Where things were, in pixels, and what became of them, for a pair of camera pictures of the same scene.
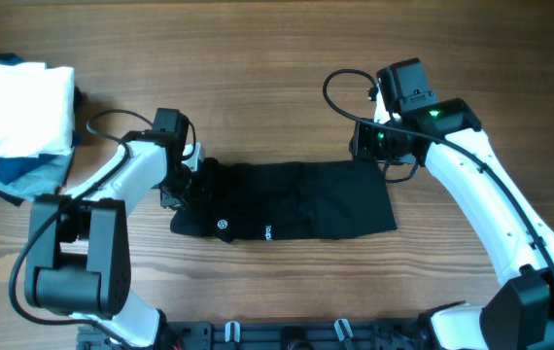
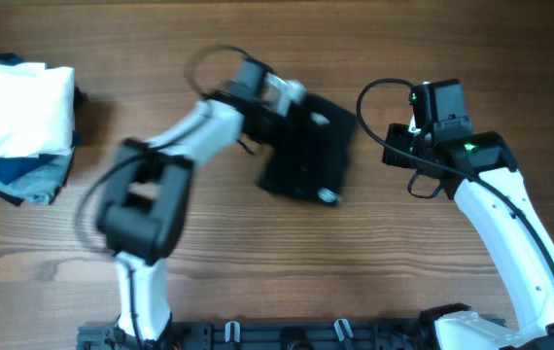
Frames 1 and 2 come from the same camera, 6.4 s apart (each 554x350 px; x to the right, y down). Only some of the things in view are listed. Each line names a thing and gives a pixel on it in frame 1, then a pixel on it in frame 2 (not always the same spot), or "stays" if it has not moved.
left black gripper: (170, 199) -> (294, 124)
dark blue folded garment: (10, 167) stays
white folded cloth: (19, 110) stays
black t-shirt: (280, 200) -> (314, 159)
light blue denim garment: (47, 178) stays
